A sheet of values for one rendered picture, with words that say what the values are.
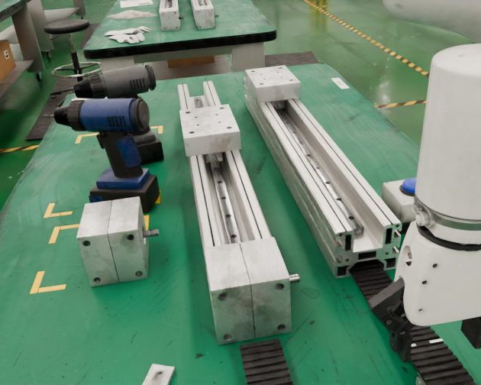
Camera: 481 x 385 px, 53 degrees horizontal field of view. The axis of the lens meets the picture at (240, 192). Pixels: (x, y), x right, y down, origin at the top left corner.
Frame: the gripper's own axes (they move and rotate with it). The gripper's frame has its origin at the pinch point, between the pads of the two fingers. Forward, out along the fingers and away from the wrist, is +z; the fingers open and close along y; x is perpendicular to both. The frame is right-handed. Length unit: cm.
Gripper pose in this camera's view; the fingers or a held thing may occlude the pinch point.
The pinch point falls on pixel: (437, 338)
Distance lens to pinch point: 60.3
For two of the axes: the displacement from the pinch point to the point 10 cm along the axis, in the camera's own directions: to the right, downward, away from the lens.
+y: 9.8, -1.4, 1.0
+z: 0.7, 8.6, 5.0
